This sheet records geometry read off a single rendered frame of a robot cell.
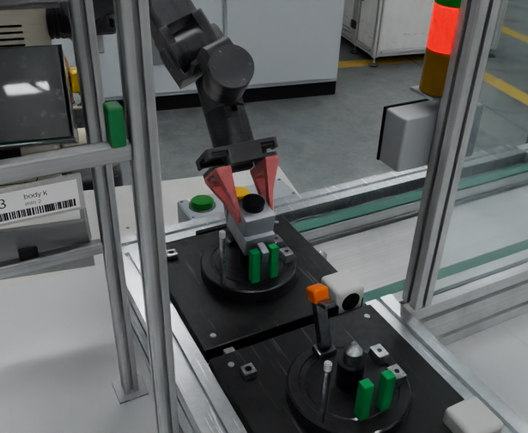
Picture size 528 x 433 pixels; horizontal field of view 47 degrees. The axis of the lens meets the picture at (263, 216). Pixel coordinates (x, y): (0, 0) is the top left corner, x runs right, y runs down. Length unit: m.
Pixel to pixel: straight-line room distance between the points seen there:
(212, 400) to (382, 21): 4.31
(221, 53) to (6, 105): 0.34
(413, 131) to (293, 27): 3.29
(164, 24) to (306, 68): 3.30
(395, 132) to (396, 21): 4.21
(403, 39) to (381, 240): 4.01
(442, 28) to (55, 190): 0.45
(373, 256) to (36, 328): 0.55
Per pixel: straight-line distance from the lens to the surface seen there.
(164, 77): 3.87
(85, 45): 0.62
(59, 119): 0.49
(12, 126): 0.50
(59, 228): 0.63
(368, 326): 0.81
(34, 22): 1.35
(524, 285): 1.03
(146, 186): 0.48
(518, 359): 1.00
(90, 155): 0.46
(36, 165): 0.46
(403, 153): 0.74
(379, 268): 1.01
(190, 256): 0.92
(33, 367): 0.94
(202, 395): 0.74
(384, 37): 4.93
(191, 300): 0.84
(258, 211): 0.80
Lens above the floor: 1.51
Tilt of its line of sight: 32 degrees down
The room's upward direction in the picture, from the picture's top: 2 degrees clockwise
